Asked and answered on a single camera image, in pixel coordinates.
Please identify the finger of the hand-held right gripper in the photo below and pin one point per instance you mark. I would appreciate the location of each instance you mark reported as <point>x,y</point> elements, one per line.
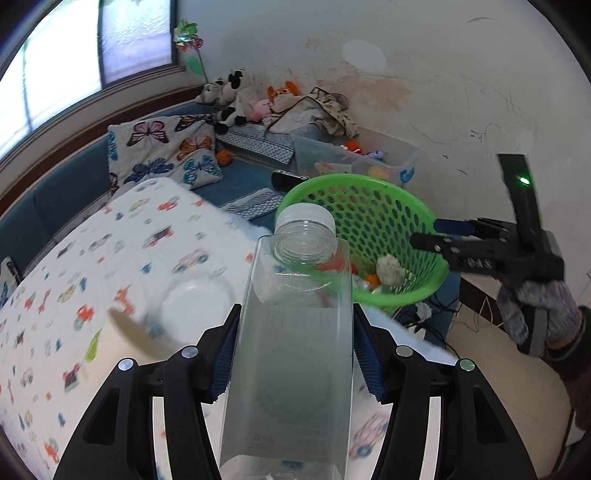
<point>434,244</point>
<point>457,226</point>

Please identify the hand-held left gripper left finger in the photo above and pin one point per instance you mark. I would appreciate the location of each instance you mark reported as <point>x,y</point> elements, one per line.
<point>226,360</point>

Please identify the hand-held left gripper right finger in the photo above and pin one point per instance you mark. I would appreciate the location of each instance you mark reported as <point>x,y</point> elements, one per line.
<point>369,364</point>

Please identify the white tissue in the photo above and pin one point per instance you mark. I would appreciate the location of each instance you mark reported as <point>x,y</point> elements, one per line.
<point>390,270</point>

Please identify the clear bottle with white cap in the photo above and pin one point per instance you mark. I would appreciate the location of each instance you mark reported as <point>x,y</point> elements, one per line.
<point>286,369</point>

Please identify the green plastic mesh basket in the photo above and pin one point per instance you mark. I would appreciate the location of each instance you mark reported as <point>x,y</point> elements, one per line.
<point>397,300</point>

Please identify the person's right forearm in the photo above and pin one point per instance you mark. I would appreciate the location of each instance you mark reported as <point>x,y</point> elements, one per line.
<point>579,369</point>

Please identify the person's right hand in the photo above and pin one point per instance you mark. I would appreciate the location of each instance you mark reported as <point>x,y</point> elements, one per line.
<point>558,309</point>

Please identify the round plastic cup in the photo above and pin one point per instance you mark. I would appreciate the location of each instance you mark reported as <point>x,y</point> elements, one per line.
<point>194,304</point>

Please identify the small white crumpled paper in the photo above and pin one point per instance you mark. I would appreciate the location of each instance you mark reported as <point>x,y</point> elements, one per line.
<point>423,310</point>

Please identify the pile of colourful toys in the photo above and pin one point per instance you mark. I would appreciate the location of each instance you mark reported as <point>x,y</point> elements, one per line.
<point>376,171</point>

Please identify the clear plastic storage box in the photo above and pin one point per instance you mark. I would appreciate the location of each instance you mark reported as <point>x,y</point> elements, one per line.
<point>323,152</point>

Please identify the blue white patterned cloth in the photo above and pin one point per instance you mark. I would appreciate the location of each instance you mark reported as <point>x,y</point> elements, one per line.
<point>263,143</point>
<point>256,205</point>

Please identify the white printed blanket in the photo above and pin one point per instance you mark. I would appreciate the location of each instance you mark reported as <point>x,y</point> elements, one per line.
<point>92,277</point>

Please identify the beige patterned garment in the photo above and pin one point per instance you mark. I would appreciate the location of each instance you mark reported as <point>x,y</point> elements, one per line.
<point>337,113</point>

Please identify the white cloth with brown trim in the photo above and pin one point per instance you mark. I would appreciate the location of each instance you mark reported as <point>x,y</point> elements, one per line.
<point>291,117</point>

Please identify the small orange basketball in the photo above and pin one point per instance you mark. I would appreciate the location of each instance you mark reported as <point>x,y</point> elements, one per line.
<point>224,158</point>

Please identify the orange fox plush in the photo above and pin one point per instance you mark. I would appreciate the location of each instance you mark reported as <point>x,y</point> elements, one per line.
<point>281,92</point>

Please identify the butterfly print pillow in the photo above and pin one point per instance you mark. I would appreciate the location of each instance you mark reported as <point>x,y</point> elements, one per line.
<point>157,152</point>

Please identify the pink plush toy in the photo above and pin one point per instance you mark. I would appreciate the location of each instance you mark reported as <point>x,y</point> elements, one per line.
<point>260,110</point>

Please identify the black white cow plush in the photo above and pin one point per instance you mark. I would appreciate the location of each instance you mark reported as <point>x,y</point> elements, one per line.
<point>235,101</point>

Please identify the grey plush toy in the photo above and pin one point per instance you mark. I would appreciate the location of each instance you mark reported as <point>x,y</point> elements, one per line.
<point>210,92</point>

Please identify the colourful pinwheel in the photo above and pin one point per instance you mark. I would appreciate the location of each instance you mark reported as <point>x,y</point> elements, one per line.
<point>187,39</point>

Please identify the window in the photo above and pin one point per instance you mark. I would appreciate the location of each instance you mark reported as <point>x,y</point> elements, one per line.
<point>134,37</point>

